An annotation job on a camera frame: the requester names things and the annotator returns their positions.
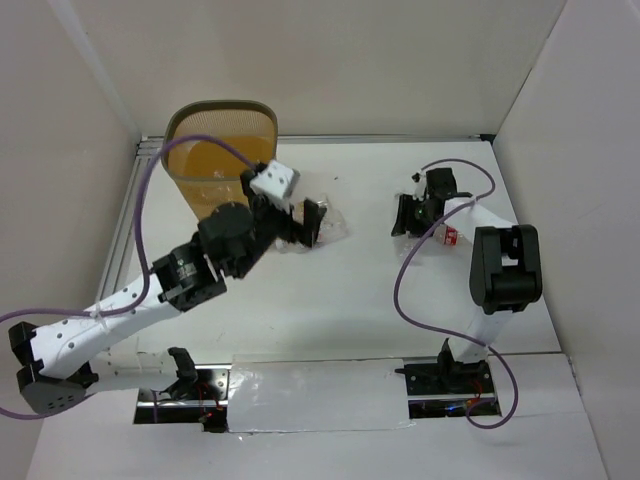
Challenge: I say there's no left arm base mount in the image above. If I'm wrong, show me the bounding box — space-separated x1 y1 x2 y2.
133 347 231 433

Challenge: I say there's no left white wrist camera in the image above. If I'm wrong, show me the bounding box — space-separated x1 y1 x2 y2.
249 159 300 212

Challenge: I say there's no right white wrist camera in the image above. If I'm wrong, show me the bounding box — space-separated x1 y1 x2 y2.
411 171 427 201

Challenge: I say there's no aluminium frame rail back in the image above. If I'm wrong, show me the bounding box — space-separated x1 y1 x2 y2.
278 134 496 145

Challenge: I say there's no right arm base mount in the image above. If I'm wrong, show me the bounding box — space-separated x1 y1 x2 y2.
394 340 501 419

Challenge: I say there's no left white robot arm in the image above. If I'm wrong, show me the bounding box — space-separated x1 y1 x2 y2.
8 171 327 416

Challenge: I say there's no yellow mesh waste bin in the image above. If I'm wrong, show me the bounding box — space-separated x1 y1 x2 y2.
162 100 278 219

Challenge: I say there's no red cap cola bottle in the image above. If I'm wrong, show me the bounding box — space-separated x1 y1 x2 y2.
433 224 462 246

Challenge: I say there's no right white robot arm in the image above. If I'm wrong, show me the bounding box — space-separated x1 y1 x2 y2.
391 167 543 392

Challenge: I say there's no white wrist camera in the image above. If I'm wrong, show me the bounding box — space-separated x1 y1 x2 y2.
411 171 427 201
249 159 300 212

